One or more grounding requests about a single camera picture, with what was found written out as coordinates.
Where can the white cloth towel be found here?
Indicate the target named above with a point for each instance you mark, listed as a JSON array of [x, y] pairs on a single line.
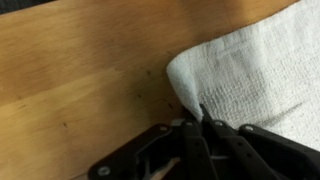
[[266, 74]]

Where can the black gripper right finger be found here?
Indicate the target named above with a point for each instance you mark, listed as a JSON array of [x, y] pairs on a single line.
[[234, 157]]

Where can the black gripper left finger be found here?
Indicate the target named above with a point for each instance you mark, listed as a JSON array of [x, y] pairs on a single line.
[[196, 156]]

